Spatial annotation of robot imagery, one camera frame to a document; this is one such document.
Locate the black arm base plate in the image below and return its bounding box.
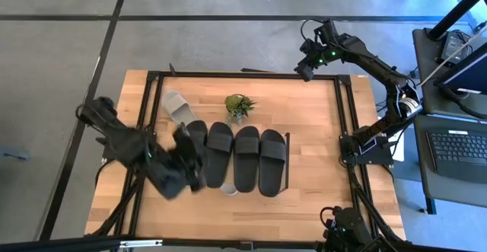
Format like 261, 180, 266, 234
339, 134, 394, 166

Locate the wooden shelf with black legs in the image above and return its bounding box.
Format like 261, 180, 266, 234
177, 124, 291, 198

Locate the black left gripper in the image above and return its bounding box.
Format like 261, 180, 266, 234
173, 125, 208, 193

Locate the black aluminium table frame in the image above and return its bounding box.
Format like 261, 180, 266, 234
85, 63, 406, 245

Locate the silver metal bracket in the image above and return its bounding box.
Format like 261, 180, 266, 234
119, 239, 164, 250

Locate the black power adapter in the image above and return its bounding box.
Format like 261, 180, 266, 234
440, 30, 468, 65

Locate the black rubber slide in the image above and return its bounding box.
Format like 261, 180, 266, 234
185, 120, 209, 169
232, 125, 261, 194
258, 129, 288, 199
205, 121, 234, 190

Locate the potted succulent plant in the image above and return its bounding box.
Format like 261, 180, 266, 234
224, 94, 257, 126

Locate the white paper sheet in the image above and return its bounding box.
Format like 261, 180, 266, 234
390, 128, 406, 162

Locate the black metal pole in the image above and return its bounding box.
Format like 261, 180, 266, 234
426, 0, 487, 40

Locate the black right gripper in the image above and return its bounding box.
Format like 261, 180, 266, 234
294, 38, 345, 82

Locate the grey rubber slide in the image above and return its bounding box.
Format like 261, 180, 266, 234
161, 89, 198, 126
219, 182, 240, 197

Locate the black keyboard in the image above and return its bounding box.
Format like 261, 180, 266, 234
425, 129, 487, 185

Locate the black computer monitor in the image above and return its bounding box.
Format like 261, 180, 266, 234
434, 41, 487, 120

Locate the white cable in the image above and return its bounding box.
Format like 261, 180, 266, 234
418, 25, 487, 89

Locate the grey side desk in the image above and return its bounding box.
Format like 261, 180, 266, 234
412, 113, 487, 215
412, 27, 487, 116

